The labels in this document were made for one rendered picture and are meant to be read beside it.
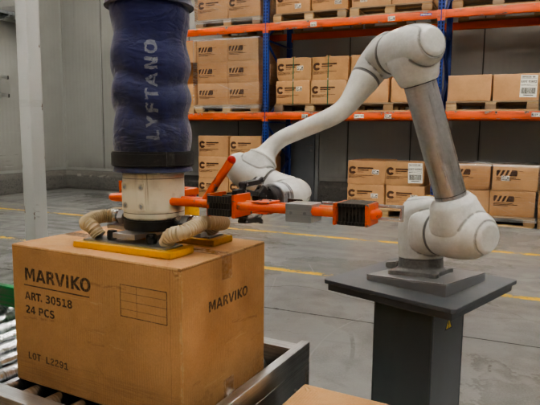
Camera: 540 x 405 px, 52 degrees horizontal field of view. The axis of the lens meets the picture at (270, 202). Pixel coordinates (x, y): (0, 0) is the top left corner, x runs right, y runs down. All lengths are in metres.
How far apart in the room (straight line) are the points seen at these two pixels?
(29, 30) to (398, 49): 3.28
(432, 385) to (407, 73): 1.04
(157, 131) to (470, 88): 7.23
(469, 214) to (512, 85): 6.67
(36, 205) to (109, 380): 3.08
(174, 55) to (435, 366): 1.32
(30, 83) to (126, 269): 3.20
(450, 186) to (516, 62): 8.01
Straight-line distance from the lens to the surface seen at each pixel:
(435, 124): 1.79
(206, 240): 1.57
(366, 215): 1.24
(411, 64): 1.74
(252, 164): 1.74
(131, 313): 1.45
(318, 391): 1.66
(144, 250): 1.45
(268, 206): 1.36
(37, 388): 1.78
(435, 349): 2.03
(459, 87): 8.48
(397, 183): 8.61
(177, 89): 1.52
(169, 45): 1.53
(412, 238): 1.98
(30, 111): 4.49
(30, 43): 4.55
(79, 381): 1.65
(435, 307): 1.80
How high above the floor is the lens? 1.27
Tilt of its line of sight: 7 degrees down
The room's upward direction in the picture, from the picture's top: 1 degrees clockwise
